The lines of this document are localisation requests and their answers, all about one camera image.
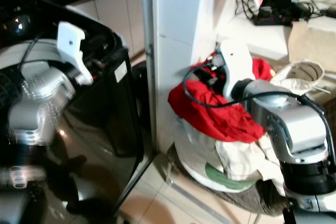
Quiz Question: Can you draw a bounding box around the black washing machine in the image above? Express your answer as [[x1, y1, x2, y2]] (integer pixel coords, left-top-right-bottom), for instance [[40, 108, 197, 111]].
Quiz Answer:
[[0, 0, 156, 224]]

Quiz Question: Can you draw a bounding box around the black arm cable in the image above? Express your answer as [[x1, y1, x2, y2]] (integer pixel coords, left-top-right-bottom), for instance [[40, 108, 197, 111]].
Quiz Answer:
[[183, 60, 336, 154], [17, 31, 59, 91]]

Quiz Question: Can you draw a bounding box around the white cabinet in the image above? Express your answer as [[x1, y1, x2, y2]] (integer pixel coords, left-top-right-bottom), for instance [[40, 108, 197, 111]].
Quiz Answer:
[[139, 0, 227, 156]]

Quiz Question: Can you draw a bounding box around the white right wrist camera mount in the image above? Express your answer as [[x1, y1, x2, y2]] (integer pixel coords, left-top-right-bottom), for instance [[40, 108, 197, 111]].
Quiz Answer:
[[217, 39, 256, 102]]

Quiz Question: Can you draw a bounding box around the green cloth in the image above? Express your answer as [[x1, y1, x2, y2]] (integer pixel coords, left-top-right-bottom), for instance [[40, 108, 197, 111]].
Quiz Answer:
[[204, 162, 248, 191]]

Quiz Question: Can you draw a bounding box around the white laundry basket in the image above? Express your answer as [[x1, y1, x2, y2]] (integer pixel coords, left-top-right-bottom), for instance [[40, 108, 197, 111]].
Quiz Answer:
[[164, 59, 327, 218]]

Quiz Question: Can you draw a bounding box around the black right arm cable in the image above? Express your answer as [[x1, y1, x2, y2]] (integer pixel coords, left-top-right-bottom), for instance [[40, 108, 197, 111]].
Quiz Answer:
[[183, 60, 336, 154]]

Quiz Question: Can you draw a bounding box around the black power strip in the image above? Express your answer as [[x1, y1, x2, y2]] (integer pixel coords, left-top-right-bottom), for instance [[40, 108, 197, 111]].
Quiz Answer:
[[251, 14, 303, 27]]

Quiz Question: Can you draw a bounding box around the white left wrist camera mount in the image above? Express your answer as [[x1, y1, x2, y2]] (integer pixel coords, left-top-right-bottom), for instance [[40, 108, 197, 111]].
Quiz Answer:
[[56, 20, 95, 86]]

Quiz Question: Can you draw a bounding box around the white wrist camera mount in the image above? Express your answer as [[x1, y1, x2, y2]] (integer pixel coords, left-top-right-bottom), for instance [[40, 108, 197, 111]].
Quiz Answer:
[[56, 20, 95, 86], [217, 39, 256, 102]]

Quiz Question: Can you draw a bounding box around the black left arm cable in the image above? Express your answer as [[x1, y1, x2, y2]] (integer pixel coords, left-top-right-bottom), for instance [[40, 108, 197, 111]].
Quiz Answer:
[[17, 31, 59, 91]]

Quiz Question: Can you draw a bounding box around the red garment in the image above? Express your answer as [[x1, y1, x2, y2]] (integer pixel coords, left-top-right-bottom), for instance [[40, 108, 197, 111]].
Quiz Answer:
[[167, 52, 275, 144]]

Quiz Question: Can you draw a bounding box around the cream white garment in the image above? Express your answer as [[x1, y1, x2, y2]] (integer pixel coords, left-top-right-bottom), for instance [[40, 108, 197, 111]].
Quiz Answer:
[[172, 113, 288, 197]]

